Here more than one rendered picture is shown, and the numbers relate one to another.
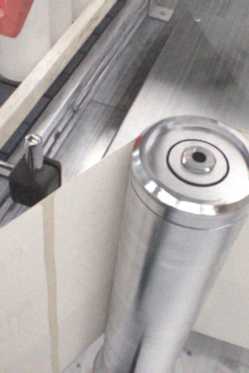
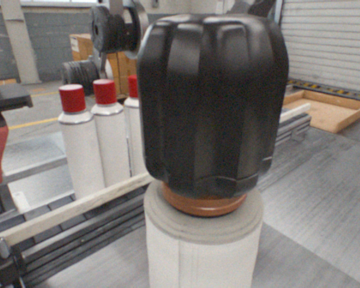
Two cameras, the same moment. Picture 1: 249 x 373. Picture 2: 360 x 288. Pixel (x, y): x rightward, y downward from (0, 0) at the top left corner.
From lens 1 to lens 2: 28 cm
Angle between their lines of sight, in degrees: 35
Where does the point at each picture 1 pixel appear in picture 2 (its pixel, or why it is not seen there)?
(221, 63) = not seen: hidden behind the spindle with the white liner
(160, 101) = (137, 240)
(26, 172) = not seen: outside the picture
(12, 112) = (38, 221)
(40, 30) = (87, 182)
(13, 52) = (75, 189)
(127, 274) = not seen: outside the picture
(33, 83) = (65, 209)
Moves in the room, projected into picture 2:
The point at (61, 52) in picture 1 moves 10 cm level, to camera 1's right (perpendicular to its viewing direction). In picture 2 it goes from (97, 195) to (143, 221)
